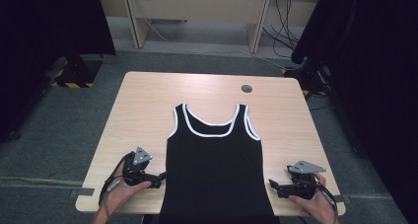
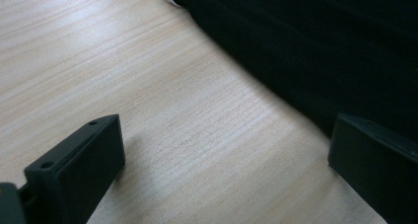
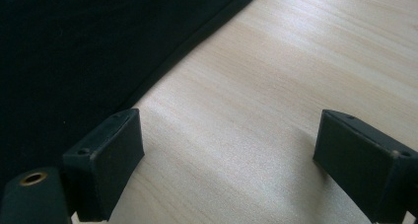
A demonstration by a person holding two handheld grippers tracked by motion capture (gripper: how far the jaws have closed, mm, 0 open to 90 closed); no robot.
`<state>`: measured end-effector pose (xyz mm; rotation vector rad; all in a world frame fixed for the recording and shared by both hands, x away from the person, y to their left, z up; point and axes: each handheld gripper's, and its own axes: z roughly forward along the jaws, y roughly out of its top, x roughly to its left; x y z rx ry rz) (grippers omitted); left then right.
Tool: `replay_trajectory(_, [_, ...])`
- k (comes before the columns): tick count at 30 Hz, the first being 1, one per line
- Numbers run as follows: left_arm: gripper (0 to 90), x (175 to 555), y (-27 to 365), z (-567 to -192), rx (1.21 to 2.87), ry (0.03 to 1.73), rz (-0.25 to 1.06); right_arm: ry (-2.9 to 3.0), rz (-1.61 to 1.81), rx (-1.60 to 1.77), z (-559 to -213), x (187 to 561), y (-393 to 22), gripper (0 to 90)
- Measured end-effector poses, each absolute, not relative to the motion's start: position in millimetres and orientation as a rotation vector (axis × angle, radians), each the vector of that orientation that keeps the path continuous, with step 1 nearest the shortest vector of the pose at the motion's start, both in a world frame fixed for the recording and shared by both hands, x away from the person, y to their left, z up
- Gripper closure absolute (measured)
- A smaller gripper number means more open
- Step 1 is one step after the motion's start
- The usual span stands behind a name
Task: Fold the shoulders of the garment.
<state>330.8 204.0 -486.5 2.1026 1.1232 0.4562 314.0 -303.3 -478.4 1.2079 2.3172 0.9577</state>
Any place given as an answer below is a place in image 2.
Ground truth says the black garment with white collar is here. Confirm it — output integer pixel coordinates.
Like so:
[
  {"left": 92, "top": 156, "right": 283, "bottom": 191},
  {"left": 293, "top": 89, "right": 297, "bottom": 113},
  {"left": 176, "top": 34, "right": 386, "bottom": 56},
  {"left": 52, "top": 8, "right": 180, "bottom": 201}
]
[{"left": 161, "top": 0, "right": 418, "bottom": 143}]

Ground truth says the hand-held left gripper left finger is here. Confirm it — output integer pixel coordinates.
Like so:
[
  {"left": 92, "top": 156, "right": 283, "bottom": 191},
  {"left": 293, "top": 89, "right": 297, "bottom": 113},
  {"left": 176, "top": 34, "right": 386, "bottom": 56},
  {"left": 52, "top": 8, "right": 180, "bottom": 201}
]
[{"left": 23, "top": 113, "right": 126, "bottom": 224}]

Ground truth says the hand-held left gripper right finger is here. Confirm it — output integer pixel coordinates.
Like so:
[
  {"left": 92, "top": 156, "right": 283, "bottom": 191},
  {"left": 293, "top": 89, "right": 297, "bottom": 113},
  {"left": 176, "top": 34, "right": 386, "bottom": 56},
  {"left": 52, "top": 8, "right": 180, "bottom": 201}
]
[{"left": 327, "top": 113, "right": 418, "bottom": 224}]

